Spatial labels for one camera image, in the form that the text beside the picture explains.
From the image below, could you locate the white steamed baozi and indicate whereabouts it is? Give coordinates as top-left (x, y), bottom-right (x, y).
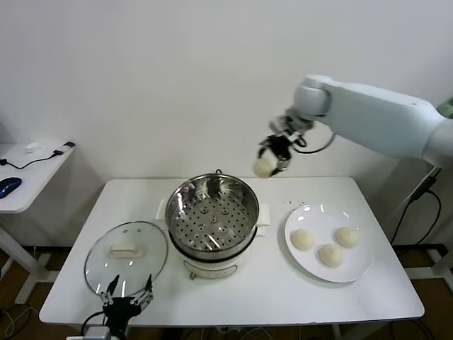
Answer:
top-left (334, 226), bottom-right (360, 248)
top-left (253, 157), bottom-right (275, 178)
top-left (290, 228), bottom-right (316, 252)
top-left (317, 243), bottom-right (345, 269)

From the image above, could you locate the round glass pot lid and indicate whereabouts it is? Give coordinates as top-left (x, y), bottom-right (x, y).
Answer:
top-left (84, 221), bottom-right (169, 298)

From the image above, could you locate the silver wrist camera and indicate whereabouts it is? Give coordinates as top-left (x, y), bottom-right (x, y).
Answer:
top-left (84, 325), bottom-right (111, 340)
top-left (270, 115), bottom-right (297, 137)

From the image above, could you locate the stainless steel steamer basket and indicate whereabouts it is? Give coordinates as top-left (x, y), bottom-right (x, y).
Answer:
top-left (154, 172), bottom-right (273, 259)

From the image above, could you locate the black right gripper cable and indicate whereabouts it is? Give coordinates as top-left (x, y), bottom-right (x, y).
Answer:
top-left (292, 130), bottom-right (336, 154)

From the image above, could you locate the black cable on side table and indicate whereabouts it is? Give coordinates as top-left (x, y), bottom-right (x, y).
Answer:
top-left (0, 150), bottom-right (64, 170)

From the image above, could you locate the round white plate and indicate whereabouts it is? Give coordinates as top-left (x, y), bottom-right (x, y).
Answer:
top-left (285, 204), bottom-right (373, 283)

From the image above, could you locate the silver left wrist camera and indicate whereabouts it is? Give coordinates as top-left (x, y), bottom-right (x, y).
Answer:
top-left (84, 325), bottom-right (111, 340)

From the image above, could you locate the small black silver device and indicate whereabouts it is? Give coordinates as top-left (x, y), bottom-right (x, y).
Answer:
top-left (52, 141), bottom-right (76, 156)

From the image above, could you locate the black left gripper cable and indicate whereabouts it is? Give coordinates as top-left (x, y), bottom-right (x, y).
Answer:
top-left (81, 310), bottom-right (108, 334)

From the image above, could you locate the white electric cooker base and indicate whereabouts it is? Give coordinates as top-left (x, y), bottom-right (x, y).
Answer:
top-left (168, 221), bottom-right (259, 281)

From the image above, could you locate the thin white cable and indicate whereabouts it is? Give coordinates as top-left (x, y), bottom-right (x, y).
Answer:
top-left (389, 166), bottom-right (440, 222)

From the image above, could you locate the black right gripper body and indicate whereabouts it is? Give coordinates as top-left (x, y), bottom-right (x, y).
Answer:
top-left (263, 134), bottom-right (295, 160)

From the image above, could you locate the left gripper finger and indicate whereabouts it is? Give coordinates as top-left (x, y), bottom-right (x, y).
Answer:
top-left (131, 273), bottom-right (156, 306)
top-left (100, 273), bottom-right (122, 306)

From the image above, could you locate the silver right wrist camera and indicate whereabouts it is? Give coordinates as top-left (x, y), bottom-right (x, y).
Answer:
top-left (270, 115), bottom-right (297, 137)

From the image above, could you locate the blue computer mouse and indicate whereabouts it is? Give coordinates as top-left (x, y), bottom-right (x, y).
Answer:
top-left (0, 176), bottom-right (23, 199)

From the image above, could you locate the white side desk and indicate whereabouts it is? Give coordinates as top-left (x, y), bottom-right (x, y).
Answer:
top-left (392, 244), bottom-right (453, 283)

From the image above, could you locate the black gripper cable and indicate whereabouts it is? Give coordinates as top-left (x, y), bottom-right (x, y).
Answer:
top-left (81, 310), bottom-right (108, 334)
top-left (292, 130), bottom-right (336, 154)

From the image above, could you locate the pale green appliance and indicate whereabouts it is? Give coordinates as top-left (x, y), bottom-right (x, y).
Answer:
top-left (437, 94), bottom-right (453, 120)

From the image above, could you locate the white side table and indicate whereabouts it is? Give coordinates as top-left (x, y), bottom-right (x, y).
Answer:
top-left (0, 141), bottom-right (77, 305)

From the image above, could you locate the black cable with adapter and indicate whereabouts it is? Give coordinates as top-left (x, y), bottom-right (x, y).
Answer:
top-left (391, 167), bottom-right (443, 246)

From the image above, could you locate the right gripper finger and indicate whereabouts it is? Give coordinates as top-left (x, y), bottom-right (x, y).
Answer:
top-left (256, 140), bottom-right (272, 160)
top-left (273, 154), bottom-right (293, 174)

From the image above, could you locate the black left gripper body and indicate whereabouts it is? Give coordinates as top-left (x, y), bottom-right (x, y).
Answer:
top-left (101, 296), bottom-right (142, 332)

